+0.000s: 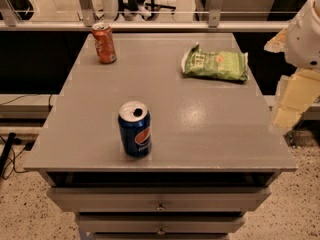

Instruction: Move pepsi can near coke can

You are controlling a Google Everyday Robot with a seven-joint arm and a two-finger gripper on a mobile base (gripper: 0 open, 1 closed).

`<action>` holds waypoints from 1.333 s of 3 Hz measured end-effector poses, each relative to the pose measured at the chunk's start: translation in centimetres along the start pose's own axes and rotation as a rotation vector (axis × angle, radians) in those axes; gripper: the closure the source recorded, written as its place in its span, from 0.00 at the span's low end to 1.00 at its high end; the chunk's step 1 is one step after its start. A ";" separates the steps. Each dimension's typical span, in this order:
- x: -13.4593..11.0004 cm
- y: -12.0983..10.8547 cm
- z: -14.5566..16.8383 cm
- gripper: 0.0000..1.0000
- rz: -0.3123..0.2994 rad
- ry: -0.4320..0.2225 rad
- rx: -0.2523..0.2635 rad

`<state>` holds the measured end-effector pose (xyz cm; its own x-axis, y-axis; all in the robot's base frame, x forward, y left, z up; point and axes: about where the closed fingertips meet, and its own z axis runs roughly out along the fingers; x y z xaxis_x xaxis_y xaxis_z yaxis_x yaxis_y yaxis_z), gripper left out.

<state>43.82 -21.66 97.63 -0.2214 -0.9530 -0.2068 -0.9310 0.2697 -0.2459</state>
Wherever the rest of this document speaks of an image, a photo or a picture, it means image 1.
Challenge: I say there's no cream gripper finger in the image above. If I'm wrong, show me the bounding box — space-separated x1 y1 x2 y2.
264 28 287 53
270 68 320 131

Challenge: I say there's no blue pepsi can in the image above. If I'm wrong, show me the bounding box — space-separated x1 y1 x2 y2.
118 101 151 158

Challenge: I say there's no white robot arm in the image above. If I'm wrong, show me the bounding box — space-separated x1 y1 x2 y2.
264 0 320 131

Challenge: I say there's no orange coke can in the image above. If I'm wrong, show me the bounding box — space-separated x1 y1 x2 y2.
92 22 116 64

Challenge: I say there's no green chip bag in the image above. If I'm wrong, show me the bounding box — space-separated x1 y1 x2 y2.
181 43 248 82

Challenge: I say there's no upper drawer with knob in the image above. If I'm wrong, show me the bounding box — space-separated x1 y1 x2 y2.
47 187 271 212

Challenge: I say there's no drawer with knob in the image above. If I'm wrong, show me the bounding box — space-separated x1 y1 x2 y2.
75 213 245 235
47 187 271 212

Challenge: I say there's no lower drawer with knob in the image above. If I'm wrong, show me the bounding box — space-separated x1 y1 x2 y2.
75 213 245 235

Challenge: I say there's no metal window rail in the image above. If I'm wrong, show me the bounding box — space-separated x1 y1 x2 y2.
0 21 289 33

